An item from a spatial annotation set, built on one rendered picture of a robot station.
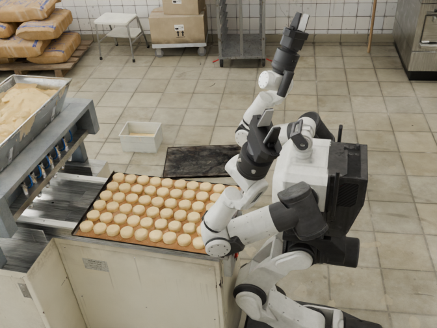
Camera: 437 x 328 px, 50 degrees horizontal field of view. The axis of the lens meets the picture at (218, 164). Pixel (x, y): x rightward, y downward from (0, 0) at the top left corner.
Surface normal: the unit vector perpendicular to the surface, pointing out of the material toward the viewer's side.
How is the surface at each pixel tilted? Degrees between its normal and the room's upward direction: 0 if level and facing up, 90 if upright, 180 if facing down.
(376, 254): 0
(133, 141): 90
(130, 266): 90
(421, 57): 91
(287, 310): 33
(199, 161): 0
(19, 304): 90
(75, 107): 0
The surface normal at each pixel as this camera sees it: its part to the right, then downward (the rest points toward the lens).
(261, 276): -0.24, 0.59
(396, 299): -0.05, -0.80
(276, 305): 0.48, -0.62
